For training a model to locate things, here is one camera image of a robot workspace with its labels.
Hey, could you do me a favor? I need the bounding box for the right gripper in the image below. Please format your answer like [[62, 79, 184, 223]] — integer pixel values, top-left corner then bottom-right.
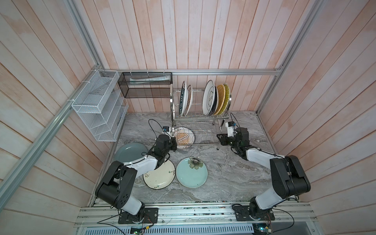
[[216, 133, 240, 150]]

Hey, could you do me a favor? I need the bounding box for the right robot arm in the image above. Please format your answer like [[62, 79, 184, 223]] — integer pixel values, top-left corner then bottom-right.
[[217, 126, 311, 220]]

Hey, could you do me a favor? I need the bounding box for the rolled paper tube in basket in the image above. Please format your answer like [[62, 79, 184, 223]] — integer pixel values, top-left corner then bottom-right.
[[129, 75, 171, 85]]

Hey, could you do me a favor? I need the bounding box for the light green flower plate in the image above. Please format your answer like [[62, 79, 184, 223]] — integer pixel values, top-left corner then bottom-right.
[[176, 157, 208, 189]]

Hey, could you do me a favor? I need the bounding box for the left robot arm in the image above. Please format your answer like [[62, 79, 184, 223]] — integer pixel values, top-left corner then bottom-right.
[[95, 134, 177, 221]]

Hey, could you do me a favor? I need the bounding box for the white plate with text rim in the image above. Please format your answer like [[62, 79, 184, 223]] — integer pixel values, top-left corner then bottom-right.
[[179, 81, 188, 117]]

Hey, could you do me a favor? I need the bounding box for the white wire mesh shelf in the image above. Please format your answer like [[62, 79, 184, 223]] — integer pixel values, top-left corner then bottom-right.
[[72, 70, 129, 142]]

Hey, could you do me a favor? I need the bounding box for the black round plate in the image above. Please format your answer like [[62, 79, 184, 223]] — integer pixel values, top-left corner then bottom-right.
[[209, 87, 218, 116]]

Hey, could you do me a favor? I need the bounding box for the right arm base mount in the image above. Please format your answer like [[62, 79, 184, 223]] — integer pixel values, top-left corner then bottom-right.
[[231, 203, 275, 221]]

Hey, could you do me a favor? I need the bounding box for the orange woven bamboo plate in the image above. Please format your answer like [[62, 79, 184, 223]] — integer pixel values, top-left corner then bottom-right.
[[213, 84, 226, 116]]

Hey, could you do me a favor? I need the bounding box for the white plate green clover motif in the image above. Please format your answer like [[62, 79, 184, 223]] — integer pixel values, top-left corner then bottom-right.
[[202, 80, 216, 116]]

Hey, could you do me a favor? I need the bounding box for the yellow green woven plate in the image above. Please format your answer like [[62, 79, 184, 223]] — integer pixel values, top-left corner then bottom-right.
[[218, 83, 231, 116]]

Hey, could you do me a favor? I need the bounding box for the orange sunburst plate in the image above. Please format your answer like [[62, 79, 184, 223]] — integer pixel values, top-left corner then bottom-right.
[[174, 127, 195, 149], [184, 85, 193, 116]]

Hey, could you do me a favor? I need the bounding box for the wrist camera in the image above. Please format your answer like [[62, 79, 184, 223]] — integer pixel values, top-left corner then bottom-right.
[[162, 126, 170, 134], [225, 121, 236, 138]]

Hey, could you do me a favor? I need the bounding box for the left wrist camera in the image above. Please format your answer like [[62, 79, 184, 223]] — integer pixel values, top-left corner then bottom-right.
[[162, 126, 170, 134]]

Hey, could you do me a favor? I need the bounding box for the black mesh wall basket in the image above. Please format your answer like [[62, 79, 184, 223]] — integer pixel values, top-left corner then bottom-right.
[[117, 71, 173, 99]]

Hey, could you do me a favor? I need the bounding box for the cream floral plate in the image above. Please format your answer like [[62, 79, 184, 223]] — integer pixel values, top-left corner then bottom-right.
[[143, 160, 176, 190]]

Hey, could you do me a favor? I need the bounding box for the dark teal ceramic plate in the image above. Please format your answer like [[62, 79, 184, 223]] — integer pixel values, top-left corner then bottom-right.
[[114, 142, 148, 164]]

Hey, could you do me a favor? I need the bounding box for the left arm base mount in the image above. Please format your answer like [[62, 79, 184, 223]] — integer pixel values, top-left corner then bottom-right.
[[118, 207, 159, 224]]

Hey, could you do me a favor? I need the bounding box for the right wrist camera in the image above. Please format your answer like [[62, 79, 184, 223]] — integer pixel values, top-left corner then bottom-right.
[[225, 121, 236, 138]]

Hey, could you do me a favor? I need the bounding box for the stainless steel dish rack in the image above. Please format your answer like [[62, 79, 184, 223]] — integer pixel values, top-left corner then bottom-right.
[[169, 86, 232, 148]]

